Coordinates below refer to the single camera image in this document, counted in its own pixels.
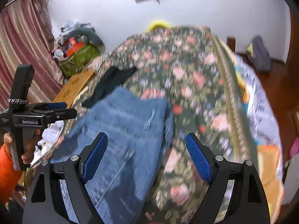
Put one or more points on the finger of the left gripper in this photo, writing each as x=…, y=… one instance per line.
x=48, y=106
x=51, y=116

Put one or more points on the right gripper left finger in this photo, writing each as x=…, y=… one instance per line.
x=45, y=203

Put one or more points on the blue denim jeans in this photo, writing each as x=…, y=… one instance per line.
x=139, y=134

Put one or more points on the orange sleeve forearm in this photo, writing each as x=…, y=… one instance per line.
x=9, y=176

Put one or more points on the green fabric storage box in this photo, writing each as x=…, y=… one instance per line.
x=77, y=61

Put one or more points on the orange box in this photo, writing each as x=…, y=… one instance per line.
x=74, y=48

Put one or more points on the striped pink curtain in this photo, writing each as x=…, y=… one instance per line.
x=26, y=38

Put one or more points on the black folded garment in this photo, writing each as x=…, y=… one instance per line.
x=110, y=80

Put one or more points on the grey plush toy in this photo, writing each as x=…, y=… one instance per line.
x=90, y=37

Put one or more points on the pile of clothes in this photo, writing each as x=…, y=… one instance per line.
x=69, y=27

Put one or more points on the white patterned bed sheet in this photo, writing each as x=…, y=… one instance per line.
x=265, y=132

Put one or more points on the brown wooden door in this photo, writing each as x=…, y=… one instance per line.
x=292, y=59

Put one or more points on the floral bed quilt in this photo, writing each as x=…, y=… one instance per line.
x=194, y=70

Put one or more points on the purple grey backpack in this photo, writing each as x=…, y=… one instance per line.
x=258, y=55

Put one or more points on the yellow foam bed rail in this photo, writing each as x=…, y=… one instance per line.
x=157, y=24

